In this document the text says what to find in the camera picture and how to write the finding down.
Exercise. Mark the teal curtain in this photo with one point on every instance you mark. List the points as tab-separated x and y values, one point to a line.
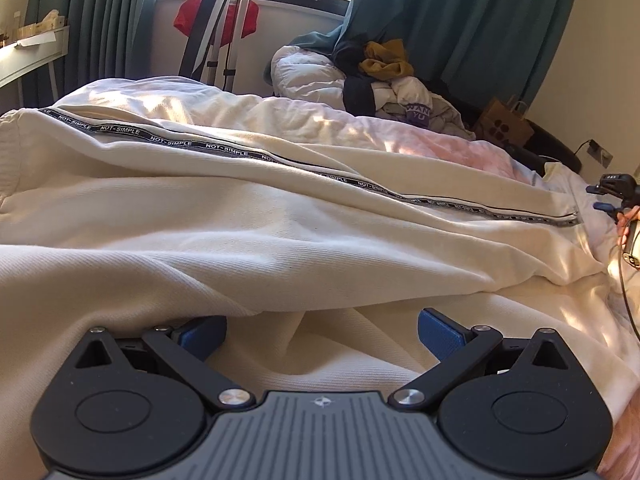
95	20
465	20

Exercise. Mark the white wall shelf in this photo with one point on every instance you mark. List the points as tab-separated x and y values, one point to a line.
31	55

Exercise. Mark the red cloth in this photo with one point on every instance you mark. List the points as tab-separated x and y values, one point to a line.
190	16

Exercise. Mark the person's right hand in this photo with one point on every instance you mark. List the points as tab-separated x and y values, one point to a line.
623	227

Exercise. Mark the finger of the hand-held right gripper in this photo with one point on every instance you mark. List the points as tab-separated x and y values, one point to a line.
603	207
594	189

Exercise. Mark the mustard yellow garment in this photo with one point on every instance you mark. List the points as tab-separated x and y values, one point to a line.
385	62

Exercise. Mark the white bed sheet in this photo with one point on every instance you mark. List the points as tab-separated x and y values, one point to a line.
345	120

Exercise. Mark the wall socket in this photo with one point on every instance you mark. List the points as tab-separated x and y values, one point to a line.
599	151

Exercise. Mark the brown paper bag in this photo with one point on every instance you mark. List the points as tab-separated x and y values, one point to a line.
502	122

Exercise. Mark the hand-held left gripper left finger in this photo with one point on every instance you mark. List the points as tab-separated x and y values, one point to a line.
202	341

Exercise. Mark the black cushion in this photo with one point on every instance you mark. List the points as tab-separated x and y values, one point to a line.
552	146

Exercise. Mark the cream pants with black tape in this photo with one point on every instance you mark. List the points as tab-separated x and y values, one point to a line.
260	220

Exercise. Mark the dark navy garment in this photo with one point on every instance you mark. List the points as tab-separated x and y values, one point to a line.
359	91

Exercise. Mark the pile of clothes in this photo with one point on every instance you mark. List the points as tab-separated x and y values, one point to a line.
305	77

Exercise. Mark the metal folding stand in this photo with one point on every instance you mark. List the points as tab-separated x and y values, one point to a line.
222	25

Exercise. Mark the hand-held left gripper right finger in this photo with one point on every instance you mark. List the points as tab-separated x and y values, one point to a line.
443	337

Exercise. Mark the grey garment with purple print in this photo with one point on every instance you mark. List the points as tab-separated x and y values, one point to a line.
419	110

